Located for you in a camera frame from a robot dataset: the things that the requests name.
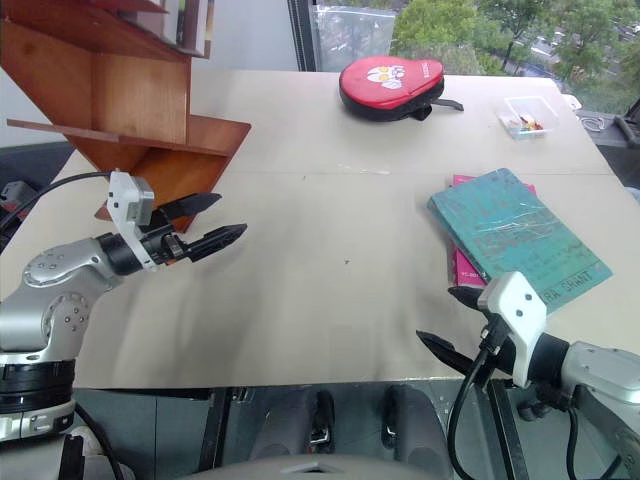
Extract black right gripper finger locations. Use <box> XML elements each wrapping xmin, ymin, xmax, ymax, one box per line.
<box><xmin>446</xmin><ymin>285</ymin><xmax>490</xmax><ymax>315</ymax></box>
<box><xmin>415</xmin><ymin>329</ymin><xmax>479</xmax><ymax>377</ymax></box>

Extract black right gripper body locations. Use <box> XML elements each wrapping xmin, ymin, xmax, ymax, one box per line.
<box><xmin>467</xmin><ymin>312</ymin><xmax>522</xmax><ymax>387</ymax></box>

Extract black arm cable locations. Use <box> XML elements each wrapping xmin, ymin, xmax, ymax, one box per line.
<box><xmin>446</xmin><ymin>319</ymin><xmax>507</xmax><ymax>480</ymax></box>
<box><xmin>0</xmin><ymin>170</ymin><xmax>114</xmax><ymax>236</ymax></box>

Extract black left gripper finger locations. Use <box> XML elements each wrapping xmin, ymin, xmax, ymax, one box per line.
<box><xmin>184</xmin><ymin>222</ymin><xmax>249</xmax><ymax>265</ymax></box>
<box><xmin>159</xmin><ymin>192</ymin><xmax>223</xmax><ymax>222</ymax></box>

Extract teal book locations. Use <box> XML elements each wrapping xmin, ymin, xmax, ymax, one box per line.
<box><xmin>427</xmin><ymin>167</ymin><xmax>614</xmax><ymax>316</ymax></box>

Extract pink book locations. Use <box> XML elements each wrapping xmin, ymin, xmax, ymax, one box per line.
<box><xmin>445</xmin><ymin>173</ymin><xmax>539</xmax><ymax>289</ymax></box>

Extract black background object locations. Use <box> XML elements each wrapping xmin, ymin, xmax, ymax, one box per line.
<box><xmin>613</xmin><ymin>102</ymin><xmax>640</xmax><ymax>149</ymax></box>

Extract small colourful pieces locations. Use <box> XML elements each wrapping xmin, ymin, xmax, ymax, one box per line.
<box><xmin>505</xmin><ymin>113</ymin><xmax>547</xmax><ymax>134</ymax></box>

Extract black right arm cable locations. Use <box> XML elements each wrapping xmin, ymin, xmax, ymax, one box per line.
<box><xmin>446</xmin><ymin>319</ymin><xmax>507</xmax><ymax>480</ymax></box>

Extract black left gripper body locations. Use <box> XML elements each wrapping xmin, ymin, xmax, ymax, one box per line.
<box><xmin>135</xmin><ymin>207</ymin><xmax>191</xmax><ymax>267</ymax></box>

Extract white coiled cable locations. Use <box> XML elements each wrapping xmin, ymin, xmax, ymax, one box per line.
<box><xmin>577</xmin><ymin>112</ymin><xmax>609</xmax><ymax>134</ymax></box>

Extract black table leg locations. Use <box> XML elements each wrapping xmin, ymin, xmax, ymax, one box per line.
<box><xmin>208</xmin><ymin>387</ymin><xmax>247</xmax><ymax>464</ymax></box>
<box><xmin>487</xmin><ymin>378</ymin><xmax>532</xmax><ymax>480</ymax></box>

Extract brown wooden bookshelf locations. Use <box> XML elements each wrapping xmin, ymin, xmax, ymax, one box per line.
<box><xmin>0</xmin><ymin>0</ymin><xmax>253</xmax><ymax>234</ymax></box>

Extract clear plastic box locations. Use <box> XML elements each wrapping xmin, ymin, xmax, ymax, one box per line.
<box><xmin>495</xmin><ymin>95</ymin><xmax>562</xmax><ymax>143</ymax></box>

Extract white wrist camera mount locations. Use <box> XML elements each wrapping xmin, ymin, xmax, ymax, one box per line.
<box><xmin>476</xmin><ymin>271</ymin><xmax>550</xmax><ymax>390</ymax></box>
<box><xmin>106</xmin><ymin>169</ymin><xmax>157</xmax><ymax>274</ymax></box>

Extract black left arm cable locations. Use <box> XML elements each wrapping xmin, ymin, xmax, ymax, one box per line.
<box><xmin>0</xmin><ymin>170</ymin><xmax>114</xmax><ymax>236</ymax></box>

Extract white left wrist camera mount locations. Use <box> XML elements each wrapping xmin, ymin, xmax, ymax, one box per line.
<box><xmin>106</xmin><ymin>169</ymin><xmax>157</xmax><ymax>274</ymax></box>

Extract red black paddle case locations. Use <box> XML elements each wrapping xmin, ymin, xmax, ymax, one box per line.
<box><xmin>338</xmin><ymin>55</ymin><xmax>466</xmax><ymax>123</ymax></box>

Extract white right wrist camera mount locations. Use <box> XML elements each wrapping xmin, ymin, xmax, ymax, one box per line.
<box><xmin>476</xmin><ymin>271</ymin><xmax>550</xmax><ymax>390</ymax></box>

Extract black window frame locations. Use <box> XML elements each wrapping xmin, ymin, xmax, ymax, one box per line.
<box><xmin>286</xmin><ymin>0</ymin><xmax>322</xmax><ymax>72</ymax></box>

